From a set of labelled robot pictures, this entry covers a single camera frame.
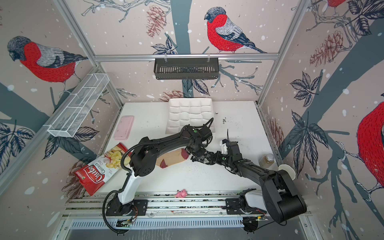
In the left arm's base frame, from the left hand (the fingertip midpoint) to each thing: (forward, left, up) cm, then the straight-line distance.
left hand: (199, 155), depth 88 cm
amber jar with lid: (-6, -38, +4) cm, 38 cm away
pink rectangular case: (+25, +55, -6) cm, 61 cm away
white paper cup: (-11, -46, +7) cm, 48 cm away
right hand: (-1, -7, -1) cm, 7 cm away
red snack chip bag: (-11, +59, 0) cm, 60 cm away
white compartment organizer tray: (+33, +1, +2) cm, 33 cm away
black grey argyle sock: (-1, -6, -3) cm, 7 cm away
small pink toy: (-20, +10, -2) cm, 23 cm away
